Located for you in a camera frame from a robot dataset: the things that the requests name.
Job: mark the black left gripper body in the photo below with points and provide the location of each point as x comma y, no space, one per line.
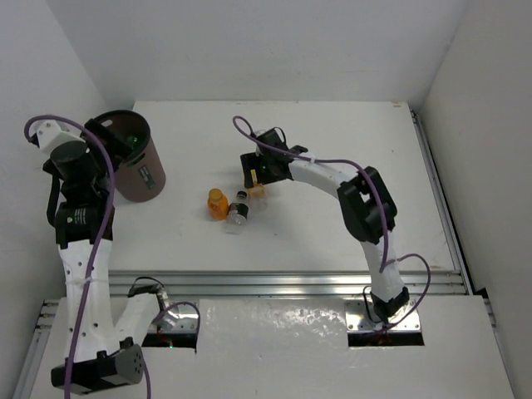
107,138

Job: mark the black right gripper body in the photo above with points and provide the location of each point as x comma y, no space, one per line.
267,173

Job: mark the crushed green bottle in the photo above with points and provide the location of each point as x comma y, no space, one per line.
133,141

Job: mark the clear bottle yellow cap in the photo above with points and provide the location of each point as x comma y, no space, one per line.
257,194

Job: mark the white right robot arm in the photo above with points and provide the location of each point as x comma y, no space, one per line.
368,210

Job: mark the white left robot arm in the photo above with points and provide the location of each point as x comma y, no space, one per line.
101,353

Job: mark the brown plastic waste bin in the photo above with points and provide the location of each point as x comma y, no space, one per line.
142,177

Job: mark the clear bottle black label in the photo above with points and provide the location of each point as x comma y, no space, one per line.
238,213

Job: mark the small orange juice bottle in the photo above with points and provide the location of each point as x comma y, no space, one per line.
217,204

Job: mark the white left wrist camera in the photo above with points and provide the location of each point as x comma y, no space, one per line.
47,135

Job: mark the aluminium front rail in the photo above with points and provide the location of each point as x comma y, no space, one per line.
187,288

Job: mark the aluminium rail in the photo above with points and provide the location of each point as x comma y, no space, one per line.
187,288
452,240

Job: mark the aluminium right side rail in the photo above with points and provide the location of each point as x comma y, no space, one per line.
452,240

